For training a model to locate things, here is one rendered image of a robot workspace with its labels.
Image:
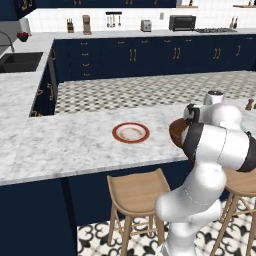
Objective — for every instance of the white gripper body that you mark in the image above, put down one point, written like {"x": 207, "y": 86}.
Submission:
{"x": 191, "y": 114}

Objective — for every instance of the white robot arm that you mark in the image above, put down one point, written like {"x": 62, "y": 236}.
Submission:
{"x": 216, "y": 146}

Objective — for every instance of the brown bowl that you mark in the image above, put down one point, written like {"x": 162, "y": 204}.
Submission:
{"x": 176, "y": 132}

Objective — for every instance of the dark bowl with red fruit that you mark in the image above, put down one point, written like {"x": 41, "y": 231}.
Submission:
{"x": 22, "y": 36}

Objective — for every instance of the pale teal plate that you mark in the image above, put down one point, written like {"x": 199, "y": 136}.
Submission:
{"x": 244, "y": 128}

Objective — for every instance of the brown pepper mill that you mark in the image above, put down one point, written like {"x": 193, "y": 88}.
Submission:
{"x": 249, "y": 104}

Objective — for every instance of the red rimmed white plate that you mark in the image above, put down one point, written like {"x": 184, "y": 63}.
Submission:
{"x": 130, "y": 132}

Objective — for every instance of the navy base cupboard run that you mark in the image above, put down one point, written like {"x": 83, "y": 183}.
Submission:
{"x": 150, "y": 56}

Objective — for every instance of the wooden bar stool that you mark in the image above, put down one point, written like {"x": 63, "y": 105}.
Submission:
{"x": 138, "y": 191}
{"x": 241, "y": 183}

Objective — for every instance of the black hob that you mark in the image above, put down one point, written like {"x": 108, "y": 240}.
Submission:
{"x": 215, "y": 30}

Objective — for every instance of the black toaster oven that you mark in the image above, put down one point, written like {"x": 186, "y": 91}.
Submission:
{"x": 182, "y": 23}

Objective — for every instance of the silver toaster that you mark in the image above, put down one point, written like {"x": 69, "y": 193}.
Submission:
{"x": 146, "y": 25}

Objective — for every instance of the brown coffee machine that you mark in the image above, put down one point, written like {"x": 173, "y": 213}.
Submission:
{"x": 86, "y": 25}

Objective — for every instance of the navy side cupboard run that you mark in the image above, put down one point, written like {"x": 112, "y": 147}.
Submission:
{"x": 45, "y": 93}

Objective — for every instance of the brown knife block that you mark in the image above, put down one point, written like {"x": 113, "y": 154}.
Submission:
{"x": 70, "y": 26}

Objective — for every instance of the black sink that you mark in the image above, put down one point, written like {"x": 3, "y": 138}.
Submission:
{"x": 20, "y": 62}

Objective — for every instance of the white paper towel roll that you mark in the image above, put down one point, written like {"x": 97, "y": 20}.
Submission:
{"x": 25, "y": 26}

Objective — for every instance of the navy island cabinet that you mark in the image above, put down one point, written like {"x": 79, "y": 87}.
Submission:
{"x": 33, "y": 216}

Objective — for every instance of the grey curved tap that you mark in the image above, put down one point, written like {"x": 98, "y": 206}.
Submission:
{"x": 10, "y": 39}

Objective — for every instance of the white wall socket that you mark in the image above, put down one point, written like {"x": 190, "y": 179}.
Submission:
{"x": 161, "y": 15}

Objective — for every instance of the wooden wall shelf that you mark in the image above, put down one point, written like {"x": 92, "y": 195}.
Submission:
{"x": 186, "y": 6}
{"x": 245, "y": 6}

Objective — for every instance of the rail with hanging tools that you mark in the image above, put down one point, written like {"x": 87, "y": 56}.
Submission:
{"x": 113, "y": 18}

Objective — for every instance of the navy wall cupboard run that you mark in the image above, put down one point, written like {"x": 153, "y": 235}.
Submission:
{"x": 83, "y": 3}

